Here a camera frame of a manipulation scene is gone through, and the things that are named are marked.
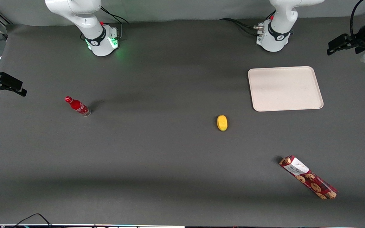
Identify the red cookie box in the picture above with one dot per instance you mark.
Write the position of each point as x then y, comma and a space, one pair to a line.
309, 177

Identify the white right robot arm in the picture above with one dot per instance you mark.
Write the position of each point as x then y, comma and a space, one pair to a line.
84, 19

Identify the yellow sponge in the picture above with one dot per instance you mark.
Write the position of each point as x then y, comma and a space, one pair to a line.
222, 123

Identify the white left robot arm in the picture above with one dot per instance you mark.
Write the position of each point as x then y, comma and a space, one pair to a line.
280, 22

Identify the red soda bottle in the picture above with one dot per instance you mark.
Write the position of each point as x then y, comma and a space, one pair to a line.
77, 106

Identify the beige plastic tray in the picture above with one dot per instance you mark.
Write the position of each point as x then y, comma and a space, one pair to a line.
285, 88

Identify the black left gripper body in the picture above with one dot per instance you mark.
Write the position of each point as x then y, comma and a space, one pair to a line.
358, 41

